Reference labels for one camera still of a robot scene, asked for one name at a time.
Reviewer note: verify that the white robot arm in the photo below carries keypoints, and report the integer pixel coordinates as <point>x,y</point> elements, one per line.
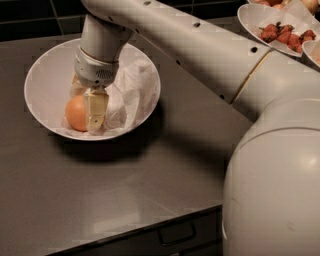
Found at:
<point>271,198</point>

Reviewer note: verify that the large white bowl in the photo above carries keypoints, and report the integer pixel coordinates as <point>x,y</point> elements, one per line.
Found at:
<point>47,85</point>

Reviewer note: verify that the white bowl with strawberries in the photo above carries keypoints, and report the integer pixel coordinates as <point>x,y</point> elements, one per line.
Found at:
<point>254,16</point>

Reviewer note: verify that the dark upper drawer front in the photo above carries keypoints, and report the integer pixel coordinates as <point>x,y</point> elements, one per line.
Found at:
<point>167,238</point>

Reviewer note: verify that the white paper under strawberries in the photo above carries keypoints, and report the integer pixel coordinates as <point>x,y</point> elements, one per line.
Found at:
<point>287,29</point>

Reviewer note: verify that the red strawberries pile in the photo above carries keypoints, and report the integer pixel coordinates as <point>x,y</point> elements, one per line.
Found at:
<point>285,34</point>

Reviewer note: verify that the bowl of onions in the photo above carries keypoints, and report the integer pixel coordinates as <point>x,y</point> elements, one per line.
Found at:
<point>311,5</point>

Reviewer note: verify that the orange fruit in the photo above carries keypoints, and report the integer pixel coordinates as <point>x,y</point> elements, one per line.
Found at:
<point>75,113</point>

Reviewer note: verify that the white bowl at right edge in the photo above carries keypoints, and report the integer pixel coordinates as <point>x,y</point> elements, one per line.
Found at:
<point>311,54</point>

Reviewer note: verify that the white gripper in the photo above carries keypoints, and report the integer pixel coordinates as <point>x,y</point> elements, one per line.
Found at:
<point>94,73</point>

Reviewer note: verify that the white crumpled paper napkin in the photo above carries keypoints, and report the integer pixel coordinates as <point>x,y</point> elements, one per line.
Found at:
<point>132,98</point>

